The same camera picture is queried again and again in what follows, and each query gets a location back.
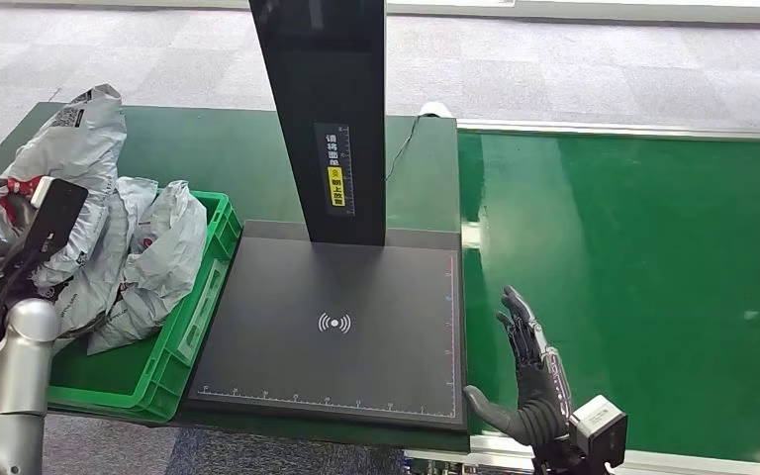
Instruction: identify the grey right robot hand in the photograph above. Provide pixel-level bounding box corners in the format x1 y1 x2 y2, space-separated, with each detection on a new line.
463 285 575 443

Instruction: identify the red and white plastic mailer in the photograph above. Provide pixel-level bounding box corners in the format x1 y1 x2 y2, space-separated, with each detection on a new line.
0 83 128 290

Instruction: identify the green conveyor belt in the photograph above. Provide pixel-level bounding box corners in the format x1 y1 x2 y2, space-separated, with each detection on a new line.
457 130 760 467

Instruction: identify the black inbound scanning machine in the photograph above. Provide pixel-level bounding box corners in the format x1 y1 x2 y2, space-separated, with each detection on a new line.
186 0 470 434

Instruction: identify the green plastic delivery crate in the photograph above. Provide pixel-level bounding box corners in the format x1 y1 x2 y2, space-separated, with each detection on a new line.
47 190 243 425

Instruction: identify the grey crumpled plastic mailer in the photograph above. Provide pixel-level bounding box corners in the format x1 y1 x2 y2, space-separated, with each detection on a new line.
88 180 209 356
58 176 158 335

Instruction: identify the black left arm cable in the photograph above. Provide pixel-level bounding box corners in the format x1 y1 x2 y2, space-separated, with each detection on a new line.
0 245 44 365

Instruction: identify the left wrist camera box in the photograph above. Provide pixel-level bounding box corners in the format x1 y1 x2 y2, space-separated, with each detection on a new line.
21 175 90 267

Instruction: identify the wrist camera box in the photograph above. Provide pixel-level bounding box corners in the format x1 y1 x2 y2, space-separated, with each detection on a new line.
568 394 629 468
21 175 90 267

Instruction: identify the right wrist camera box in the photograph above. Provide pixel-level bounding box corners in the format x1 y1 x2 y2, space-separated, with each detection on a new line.
568 394 629 468

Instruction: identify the silver conveyor frame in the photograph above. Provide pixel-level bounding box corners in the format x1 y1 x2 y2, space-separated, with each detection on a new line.
406 118 760 475

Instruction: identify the thin black machine cable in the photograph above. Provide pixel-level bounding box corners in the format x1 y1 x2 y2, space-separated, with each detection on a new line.
384 114 423 183

